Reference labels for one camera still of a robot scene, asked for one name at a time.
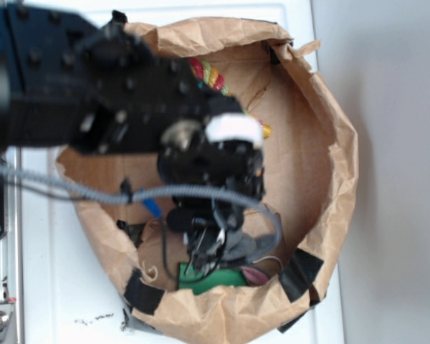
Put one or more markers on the black tape strip rim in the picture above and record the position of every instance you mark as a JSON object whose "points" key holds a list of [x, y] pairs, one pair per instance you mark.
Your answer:
{"points": [[142, 297], [299, 275]]}

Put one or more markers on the gray plush bunny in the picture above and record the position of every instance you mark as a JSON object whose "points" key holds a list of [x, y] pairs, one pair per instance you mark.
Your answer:
{"points": [[251, 257]]}

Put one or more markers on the black tape strip left rim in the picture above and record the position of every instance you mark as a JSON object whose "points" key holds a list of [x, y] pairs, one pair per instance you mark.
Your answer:
{"points": [[142, 297]]}

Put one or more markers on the green flat block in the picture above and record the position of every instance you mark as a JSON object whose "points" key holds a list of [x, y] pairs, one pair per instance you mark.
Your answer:
{"points": [[198, 283]]}

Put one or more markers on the black tape strip right rim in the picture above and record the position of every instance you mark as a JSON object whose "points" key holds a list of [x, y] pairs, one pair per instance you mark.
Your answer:
{"points": [[299, 275]]}

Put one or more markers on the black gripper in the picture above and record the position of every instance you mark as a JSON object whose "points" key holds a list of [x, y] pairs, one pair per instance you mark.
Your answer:
{"points": [[201, 136]]}

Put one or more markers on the brown paper bag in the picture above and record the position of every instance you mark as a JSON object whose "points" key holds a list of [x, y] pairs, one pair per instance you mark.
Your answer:
{"points": [[311, 178]]}

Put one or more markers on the multicolour twisted rope toy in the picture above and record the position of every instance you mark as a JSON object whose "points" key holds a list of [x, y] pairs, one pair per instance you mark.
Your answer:
{"points": [[209, 75]]}

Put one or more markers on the black tape strip lower right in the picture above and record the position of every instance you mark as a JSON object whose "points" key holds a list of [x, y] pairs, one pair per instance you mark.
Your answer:
{"points": [[284, 327]]}

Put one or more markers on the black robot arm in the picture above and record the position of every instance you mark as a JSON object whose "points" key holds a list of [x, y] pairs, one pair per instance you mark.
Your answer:
{"points": [[102, 91]]}

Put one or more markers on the aluminium frame rail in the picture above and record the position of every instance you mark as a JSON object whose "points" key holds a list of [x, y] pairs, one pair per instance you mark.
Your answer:
{"points": [[11, 266]]}

